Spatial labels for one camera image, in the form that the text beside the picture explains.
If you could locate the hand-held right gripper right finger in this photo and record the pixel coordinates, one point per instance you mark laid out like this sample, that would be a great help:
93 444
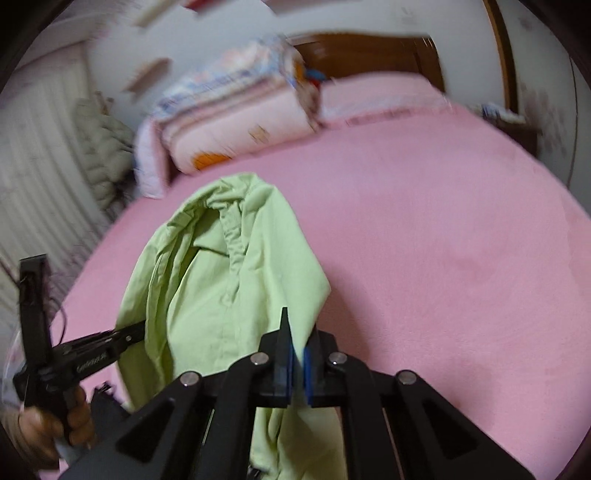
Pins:
308 374

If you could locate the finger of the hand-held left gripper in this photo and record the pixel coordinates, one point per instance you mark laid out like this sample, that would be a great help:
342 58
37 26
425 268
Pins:
131 333

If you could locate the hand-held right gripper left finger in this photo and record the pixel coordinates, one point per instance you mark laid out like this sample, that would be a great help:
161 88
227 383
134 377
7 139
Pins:
288 369

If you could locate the light green shirt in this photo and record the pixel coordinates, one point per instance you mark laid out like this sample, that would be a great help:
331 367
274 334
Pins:
258 258

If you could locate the person's left hand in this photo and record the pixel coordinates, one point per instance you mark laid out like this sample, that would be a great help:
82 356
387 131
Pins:
37 434

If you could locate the pale curtain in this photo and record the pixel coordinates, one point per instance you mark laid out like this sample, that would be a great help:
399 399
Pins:
41 184

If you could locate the white folded blanket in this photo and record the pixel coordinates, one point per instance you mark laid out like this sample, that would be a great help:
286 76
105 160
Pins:
150 161

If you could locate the grey padded jacket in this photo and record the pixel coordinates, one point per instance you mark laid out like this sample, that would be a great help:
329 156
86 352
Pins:
106 152

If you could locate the pink bed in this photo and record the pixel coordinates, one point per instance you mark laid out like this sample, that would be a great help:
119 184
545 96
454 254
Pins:
438 230

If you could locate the folded pink patterned quilt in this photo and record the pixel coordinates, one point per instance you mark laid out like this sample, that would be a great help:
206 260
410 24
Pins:
240 124

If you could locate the pink pillow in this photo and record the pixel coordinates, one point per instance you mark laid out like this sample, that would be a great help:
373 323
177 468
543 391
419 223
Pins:
378 97

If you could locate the dark wooden nightstand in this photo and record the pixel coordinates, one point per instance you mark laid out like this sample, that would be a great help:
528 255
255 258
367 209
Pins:
512 129

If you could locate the wooden headboard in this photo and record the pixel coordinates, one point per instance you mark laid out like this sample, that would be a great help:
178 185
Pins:
369 57

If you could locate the floral wardrobe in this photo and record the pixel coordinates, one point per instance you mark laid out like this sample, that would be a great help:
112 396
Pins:
549 92

